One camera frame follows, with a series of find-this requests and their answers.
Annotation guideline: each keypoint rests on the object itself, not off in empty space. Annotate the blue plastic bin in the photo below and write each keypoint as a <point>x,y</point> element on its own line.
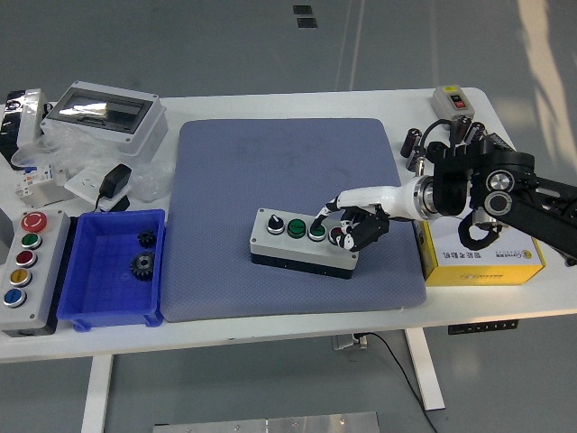
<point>108,297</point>

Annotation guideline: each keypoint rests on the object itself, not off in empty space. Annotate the white circuit breaker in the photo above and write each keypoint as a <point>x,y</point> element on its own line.
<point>38,176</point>

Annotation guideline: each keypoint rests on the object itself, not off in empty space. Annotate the silver metal floor plate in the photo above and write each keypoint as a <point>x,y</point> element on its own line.
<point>270,424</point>

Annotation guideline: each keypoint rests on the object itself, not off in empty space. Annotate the small black bevel gear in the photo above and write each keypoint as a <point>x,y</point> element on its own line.
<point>146,239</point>

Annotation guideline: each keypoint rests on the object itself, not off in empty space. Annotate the grey red-black switch box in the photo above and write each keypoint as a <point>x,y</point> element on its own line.
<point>446,106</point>

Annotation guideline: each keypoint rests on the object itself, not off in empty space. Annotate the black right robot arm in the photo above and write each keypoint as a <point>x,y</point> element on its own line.
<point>536,212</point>

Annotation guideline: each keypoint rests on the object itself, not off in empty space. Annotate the white table leg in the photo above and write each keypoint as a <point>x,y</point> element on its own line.
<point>95,397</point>
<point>426,374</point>

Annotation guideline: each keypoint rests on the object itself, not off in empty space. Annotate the grey five-button control box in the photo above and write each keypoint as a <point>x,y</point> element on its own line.
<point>38,311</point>

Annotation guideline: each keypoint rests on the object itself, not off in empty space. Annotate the white wall socket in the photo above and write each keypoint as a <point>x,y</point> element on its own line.
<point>83,182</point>

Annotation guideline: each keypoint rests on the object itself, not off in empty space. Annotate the yellow white cardboard box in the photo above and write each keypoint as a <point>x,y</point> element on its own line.
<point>482,266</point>

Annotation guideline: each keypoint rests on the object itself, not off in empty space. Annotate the white and black device box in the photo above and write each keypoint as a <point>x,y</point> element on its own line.
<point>29,117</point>

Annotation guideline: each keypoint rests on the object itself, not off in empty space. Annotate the black power adapter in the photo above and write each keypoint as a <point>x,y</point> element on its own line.
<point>115,180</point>

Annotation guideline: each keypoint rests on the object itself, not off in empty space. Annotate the black green terminal module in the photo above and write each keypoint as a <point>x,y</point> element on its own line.
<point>502,140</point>

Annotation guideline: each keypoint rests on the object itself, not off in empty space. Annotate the black floor plate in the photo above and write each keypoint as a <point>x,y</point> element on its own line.
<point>302,10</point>
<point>306,23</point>

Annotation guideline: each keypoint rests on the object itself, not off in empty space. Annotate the clear plastic bag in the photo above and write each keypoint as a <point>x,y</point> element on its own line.
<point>90,155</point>

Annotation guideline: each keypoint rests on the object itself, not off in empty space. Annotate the blue-grey table mat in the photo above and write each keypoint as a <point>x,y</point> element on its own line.
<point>252,171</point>

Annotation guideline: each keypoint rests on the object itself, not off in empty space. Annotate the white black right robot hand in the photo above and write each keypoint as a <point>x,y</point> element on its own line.
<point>383,198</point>

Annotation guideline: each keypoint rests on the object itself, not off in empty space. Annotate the grey metal bracket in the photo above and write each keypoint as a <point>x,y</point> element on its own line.
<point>52,195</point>

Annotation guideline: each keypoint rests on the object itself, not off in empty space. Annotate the grey enclosure with clear lid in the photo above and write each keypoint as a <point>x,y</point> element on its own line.
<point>144,135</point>

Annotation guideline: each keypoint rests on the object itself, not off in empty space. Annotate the black table control panel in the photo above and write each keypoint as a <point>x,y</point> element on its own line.
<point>482,327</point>

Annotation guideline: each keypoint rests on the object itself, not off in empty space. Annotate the large black bevel gear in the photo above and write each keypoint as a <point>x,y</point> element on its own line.
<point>143,267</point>

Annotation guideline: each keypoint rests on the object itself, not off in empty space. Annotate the grey four-button control box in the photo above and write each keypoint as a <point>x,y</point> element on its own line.
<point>279,252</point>

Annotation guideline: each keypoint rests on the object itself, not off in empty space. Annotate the grey under-table bracket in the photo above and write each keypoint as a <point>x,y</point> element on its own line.
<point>345,343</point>

